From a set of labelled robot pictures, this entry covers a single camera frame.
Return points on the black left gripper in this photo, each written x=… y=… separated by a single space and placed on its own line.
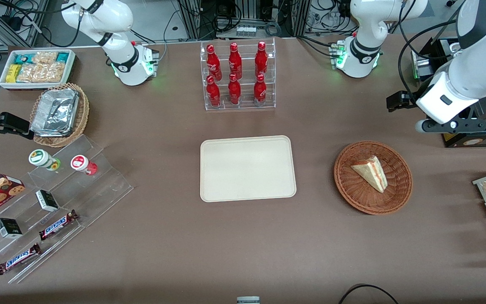
x=411 y=101

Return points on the triangular sandwich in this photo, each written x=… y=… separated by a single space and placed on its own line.
x=371 y=173

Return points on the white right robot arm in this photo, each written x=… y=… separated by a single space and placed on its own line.
x=125 y=63

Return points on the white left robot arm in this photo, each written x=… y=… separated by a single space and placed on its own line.
x=471 y=71

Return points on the light wicker basket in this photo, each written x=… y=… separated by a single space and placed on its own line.
x=82 y=114

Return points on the brown wicker basket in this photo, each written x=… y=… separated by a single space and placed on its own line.
x=352 y=190

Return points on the beige plastic tray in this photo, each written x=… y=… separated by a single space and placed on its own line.
x=247 y=169

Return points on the green lid cup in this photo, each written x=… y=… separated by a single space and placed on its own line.
x=40 y=158

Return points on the aluminium foil containers stack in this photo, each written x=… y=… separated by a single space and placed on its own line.
x=55 y=112

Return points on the red lid cup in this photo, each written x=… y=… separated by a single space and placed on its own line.
x=80 y=163

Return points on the clear cracker bag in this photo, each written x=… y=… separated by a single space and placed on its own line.
x=42 y=74
x=45 y=58

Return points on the yellow snack box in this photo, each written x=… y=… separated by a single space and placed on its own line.
x=13 y=74

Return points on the small black box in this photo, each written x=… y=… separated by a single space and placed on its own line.
x=9 y=228
x=47 y=201

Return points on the teal snack packet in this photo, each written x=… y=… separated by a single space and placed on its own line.
x=62 y=57
x=23 y=58

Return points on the white plastic snack bin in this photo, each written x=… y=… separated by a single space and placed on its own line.
x=72 y=59

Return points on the clear acrylic stepped display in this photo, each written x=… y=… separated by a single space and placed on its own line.
x=99 y=190

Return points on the Snickers bar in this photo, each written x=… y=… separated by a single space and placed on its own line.
x=57 y=225
x=18 y=259

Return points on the black power adapter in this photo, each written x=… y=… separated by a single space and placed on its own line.
x=12 y=23

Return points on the red cola bottle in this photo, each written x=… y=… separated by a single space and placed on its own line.
x=213 y=93
x=260 y=92
x=214 y=63
x=234 y=92
x=261 y=61
x=235 y=62

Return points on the clear acrylic bottle rack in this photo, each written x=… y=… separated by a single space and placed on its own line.
x=247 y=107

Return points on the white power strip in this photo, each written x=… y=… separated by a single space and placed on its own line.
x=246 y=31

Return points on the grey device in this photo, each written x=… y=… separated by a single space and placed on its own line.
x=248 y=300

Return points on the aluminium frame rack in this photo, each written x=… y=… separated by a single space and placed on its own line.
x=192 y=17

